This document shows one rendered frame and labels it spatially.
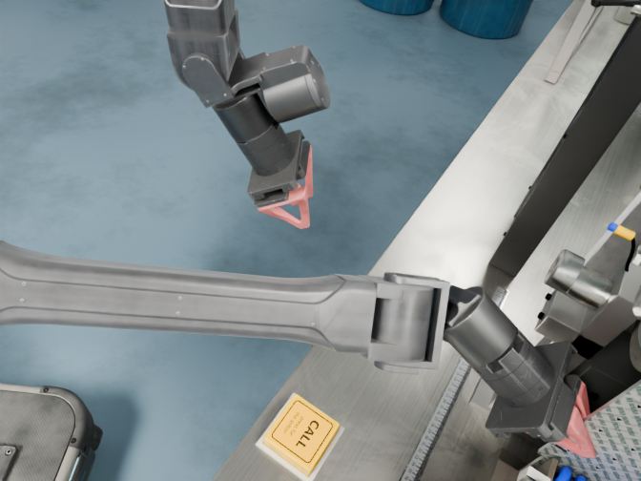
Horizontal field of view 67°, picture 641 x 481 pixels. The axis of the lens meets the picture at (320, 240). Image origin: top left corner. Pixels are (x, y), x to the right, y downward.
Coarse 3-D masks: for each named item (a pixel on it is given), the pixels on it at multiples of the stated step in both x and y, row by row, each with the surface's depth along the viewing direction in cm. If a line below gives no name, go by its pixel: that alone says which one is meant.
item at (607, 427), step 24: (600, 408) 43; (624, 408) 41; (600, 432) 45; (624, 432) 43; (552, 456) 51; (576, 456) 49; (600, 456) 47; (624, 456) 45; (600, 480) 49; (624, 480) 47
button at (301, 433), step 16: (304, 400) 63; (288, 416) 61; (304, 416) 62; (320, 416) 62; (272, 432) 60; (288, 432) 60; (304, 432) 60; (320, 432) 61; (336, 432) 62; (272, 448) 60; (288, 448) 59; (304, 448) 59; (320, 448) 59; (304, 464) 58
